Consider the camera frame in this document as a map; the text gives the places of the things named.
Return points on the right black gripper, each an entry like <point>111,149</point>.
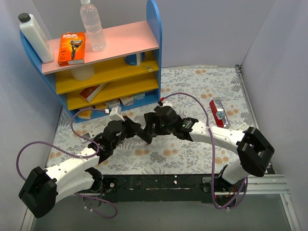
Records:
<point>156,123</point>

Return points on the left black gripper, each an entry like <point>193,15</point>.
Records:
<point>128,124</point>

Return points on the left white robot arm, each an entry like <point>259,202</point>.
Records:
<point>43,188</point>

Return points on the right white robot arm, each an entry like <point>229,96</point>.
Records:
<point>253,149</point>

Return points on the small white remote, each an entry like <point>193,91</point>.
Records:
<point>243,126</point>

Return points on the blue pink yellow shelf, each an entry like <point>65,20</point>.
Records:
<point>123,80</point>

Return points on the yellow box bottom shelf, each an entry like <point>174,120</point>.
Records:
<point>85,114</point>

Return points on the red white carton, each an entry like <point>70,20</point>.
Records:
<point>89,93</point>

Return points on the blue white can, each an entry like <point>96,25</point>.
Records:
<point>135,59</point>

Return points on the red toothpaste box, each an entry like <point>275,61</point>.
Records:
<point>219,113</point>

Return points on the white jar on shelf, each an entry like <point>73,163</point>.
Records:
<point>83,73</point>

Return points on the orange razor box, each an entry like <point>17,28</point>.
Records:
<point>72,48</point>

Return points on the clear plastic water bottle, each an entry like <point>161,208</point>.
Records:
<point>92,24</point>

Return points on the white bottle black cap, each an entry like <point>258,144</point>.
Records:
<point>35,36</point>

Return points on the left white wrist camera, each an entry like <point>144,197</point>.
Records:
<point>114,113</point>

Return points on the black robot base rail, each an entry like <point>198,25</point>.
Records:
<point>155,188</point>

